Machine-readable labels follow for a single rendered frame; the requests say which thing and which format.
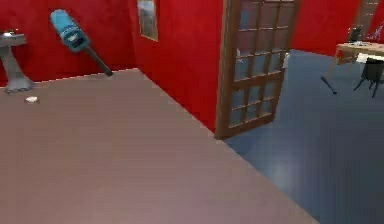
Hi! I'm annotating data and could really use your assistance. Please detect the blue tennis racket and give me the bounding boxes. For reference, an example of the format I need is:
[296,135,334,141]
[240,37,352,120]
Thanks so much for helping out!
[49,8,114,77]

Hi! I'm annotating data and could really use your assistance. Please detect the black desk chair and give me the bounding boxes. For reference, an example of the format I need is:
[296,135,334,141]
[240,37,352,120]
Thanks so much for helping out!
[353,57,384,99]

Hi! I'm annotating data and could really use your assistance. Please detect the brown glass-paned room door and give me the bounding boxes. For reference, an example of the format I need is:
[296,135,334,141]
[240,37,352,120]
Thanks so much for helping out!
[214,0,302,141]

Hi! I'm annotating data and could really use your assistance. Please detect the light wooden desk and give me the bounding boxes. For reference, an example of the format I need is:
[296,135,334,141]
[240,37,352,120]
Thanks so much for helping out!
[325,41,384,80]

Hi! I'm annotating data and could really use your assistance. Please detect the grey pedestal sink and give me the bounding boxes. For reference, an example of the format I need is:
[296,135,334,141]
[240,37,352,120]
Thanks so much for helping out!
[0,29,36,94]

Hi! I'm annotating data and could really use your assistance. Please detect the framed wall picture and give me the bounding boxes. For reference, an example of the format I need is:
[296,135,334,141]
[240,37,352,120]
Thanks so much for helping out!
[137,0,159,42]

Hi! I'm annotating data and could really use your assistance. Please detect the black laptop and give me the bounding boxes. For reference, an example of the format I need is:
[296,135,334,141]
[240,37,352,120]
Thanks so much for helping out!
[348,27,370,47]

